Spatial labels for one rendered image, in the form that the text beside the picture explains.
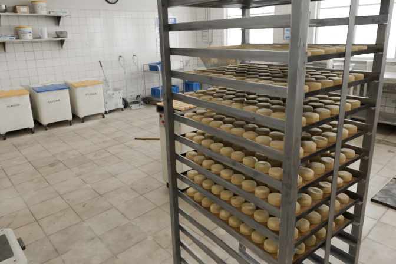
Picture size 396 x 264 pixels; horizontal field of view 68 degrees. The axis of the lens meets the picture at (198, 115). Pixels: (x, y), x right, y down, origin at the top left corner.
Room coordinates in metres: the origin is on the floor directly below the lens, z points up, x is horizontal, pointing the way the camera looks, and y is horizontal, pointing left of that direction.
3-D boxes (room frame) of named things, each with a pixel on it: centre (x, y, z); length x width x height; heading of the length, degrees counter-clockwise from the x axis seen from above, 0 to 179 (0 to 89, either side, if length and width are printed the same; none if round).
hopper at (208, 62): (3.31, -0.33, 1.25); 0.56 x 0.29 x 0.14; 45
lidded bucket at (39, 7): (5.52, 2.73, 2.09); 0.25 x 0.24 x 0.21; 42
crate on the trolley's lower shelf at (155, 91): (6.87, 0.76, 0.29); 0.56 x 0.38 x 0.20; 140
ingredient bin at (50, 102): (5.28, 2.69, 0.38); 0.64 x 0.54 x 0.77; 41
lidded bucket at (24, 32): (5.32, 2.95, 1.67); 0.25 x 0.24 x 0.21; 132
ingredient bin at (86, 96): (5.72, 2.20, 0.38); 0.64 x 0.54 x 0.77; 40
